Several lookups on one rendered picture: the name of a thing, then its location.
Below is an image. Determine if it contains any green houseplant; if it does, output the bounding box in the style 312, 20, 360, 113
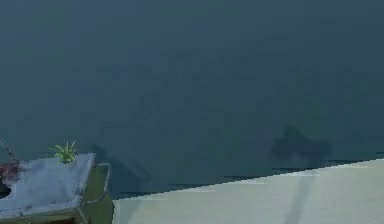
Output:
49, 140, 78, 165

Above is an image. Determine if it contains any grey top green cabinet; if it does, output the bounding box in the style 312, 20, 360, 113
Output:
0, 152, 115, 224

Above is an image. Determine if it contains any dark red round object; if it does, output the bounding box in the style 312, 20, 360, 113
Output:
0, 137, 23, 200

